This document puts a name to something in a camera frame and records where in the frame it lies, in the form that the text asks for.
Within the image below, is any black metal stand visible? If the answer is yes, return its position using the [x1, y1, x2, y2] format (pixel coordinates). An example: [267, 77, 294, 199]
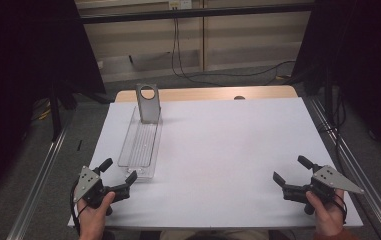
[46, 76, 112, 143]

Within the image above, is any person's left hand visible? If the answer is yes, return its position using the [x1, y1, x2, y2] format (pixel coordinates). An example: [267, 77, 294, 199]
[76, 190, 116, 240]

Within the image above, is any yellow cable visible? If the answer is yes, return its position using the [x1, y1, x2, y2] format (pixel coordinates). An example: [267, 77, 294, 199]
[37, 99, 53, 122]

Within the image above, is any white table board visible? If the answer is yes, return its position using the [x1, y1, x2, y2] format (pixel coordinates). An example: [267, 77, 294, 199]
[67, 97, 364, 229]

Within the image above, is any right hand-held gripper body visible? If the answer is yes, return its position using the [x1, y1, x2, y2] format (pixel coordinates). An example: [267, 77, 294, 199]
[282, 164, 366, 216]

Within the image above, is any right hand-held gripper cable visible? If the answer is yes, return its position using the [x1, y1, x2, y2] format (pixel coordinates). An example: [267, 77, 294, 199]
[333, 193, 349, 225]

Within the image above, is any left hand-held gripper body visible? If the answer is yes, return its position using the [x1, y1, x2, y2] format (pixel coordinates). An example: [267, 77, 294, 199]
[72, 165, 133, 217]

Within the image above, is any hand-held gripper cable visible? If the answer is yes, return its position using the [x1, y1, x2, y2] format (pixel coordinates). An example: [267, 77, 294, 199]
[333, 193, 349, 225]
[68, 181, 86, 237]

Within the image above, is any black floor cable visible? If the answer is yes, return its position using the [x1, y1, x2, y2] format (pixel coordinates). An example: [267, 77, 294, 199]
[317, 89, 347, 161]

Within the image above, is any black curtain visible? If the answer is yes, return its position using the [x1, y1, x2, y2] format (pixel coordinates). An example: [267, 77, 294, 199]
[0, 0, 107, 208]
[292, 0, 381, 168]

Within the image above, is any person's right hand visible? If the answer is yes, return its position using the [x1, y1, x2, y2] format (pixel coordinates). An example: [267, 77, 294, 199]
[305, 188, 348, 237]

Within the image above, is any clear plastic rack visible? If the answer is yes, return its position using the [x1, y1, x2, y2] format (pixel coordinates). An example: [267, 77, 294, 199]
[117, 104, 164, 183]

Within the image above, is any wall power outlet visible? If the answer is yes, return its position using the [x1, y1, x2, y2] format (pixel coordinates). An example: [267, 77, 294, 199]
[168, 0, 193, 10]

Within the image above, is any black horizontal bar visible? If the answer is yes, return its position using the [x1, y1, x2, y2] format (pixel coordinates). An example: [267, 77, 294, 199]
[79, 3, 314, 24]

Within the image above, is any wooden table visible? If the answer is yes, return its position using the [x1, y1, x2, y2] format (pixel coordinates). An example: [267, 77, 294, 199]
[115, 85, 299, 103]

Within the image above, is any black wall cable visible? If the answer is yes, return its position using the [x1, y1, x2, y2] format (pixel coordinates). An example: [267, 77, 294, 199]
[175, 18, 297, 88]
[170, 18, 203, 78]

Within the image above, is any left hand-held gripper cable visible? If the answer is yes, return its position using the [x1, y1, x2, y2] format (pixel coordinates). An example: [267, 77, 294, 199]
[68, 181, 86, 237]

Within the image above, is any metal floor rail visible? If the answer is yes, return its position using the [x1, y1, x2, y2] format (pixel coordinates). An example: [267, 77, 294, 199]
[6, 126, 69, 240]
[306, 96, 381, 240]

